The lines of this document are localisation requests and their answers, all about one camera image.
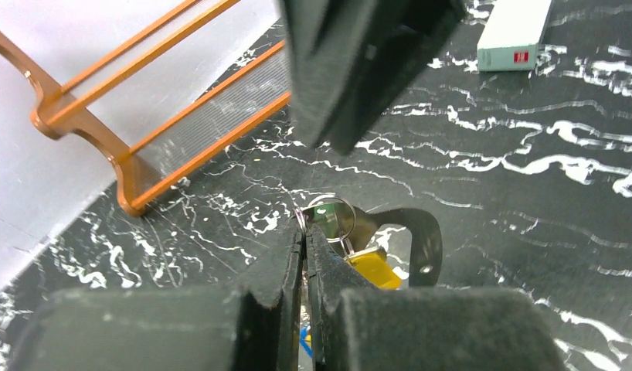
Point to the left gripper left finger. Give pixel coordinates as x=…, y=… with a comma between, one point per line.
x=246, y=323

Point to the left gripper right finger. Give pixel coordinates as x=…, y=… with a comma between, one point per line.
x=356, y=326

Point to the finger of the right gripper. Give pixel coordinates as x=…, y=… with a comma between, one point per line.
x=349, y=60

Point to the blue tag key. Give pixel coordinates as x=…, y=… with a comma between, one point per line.
x=305, y=340

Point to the orange two-tier rack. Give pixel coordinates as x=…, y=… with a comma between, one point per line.
x=52, y=53

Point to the white small box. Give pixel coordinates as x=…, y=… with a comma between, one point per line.
x=512, y=35

